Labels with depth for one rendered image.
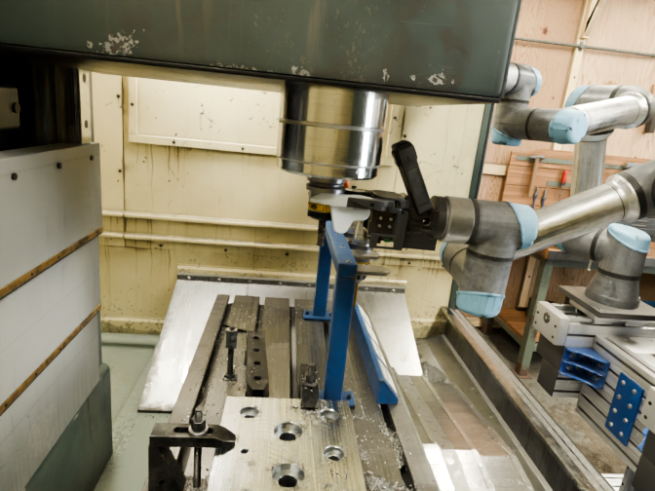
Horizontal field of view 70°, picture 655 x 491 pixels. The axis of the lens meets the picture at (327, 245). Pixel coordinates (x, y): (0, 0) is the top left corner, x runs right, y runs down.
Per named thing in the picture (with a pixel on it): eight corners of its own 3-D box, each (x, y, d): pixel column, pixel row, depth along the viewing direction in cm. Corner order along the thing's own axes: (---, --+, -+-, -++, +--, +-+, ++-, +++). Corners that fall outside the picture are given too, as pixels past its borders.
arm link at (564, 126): (672, 128, 127) (565, 157, 103) (629, 125, 136) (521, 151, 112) (680, 83, 123) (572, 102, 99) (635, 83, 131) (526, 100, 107)
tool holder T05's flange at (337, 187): (305, 184, 76) (307, 169, 75) (343, 188, 76) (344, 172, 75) (305, 191, 69) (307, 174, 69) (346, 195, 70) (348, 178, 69)
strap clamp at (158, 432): (234, 479, 79) (238, 403, 75) (231, 495, 76) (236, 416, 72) (154, 478, 78) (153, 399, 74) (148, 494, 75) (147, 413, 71)
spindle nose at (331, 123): (278, 162, 79) (283, 88, 76) (371, 170, 80) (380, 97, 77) (271, 173, 64) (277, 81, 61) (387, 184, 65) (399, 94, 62)
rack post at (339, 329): (352, 395, 107) (367, 273, 99) (355, 409, 102) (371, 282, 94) (308, 393, 106) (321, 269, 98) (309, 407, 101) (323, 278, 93)
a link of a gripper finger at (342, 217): (312, 235, 69) (369, 237, 72) (316, 195, 67) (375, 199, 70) (306, 229, 71) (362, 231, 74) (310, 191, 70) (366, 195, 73)
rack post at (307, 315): (333, 315, 149) (343, 224, 141) (335, 321, 144) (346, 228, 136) (302, 313, 148) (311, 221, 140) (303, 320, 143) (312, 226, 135)
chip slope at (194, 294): (396, 345, 194) (404, 286, 187) (453, 469, 127) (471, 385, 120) (176, 334, 185) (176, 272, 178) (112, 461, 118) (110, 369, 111)
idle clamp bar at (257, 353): (263, 353, 121) (265, 330, 120) (268, 416, 97) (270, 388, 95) (244, 353, 120) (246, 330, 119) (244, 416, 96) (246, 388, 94)
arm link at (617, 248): (630, 279, 137) (643, 234, 133) (585, 264, 147) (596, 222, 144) (649, 274, 143) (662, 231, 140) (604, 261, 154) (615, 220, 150)
